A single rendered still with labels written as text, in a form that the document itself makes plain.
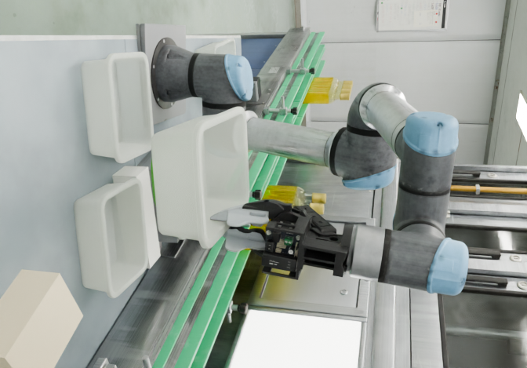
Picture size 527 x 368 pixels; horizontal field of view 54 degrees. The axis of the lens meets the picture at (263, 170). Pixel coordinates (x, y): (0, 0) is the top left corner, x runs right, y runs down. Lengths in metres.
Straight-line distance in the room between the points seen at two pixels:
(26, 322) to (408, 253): 0.59
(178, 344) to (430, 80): 6.73
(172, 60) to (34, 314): 0.72
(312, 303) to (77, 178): 0.75
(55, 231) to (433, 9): 6.66
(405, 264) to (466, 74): 7.00
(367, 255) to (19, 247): 0.59
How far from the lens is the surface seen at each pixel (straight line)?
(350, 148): 1.15
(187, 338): 1.24
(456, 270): 0.72
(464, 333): 1.55
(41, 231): 1.04
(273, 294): 1.55
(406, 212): 0.80
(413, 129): 0.76
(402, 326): 1.50
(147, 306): 1.32
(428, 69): 7.60
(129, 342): 1.25
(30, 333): 0.93
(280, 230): 0.70
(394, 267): 0.72
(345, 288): 1.57
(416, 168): 0.77
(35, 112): 1.01
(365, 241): 0.71
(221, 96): 1.33
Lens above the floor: 1.36
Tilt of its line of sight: 14 degrees down
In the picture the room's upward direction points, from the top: 92 degrees clockwise
